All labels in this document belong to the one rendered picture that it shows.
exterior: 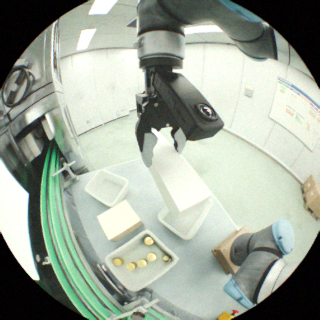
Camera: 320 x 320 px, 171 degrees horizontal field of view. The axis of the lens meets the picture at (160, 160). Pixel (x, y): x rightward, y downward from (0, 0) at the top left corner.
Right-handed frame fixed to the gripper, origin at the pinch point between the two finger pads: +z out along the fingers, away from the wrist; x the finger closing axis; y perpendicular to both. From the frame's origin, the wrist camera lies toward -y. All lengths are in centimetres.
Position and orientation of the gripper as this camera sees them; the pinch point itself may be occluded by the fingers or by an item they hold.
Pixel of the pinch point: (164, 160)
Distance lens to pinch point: 24.0
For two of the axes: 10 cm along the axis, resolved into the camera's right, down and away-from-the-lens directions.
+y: -3.9, -6.2, 6.8
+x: -9.2, 2.6, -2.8
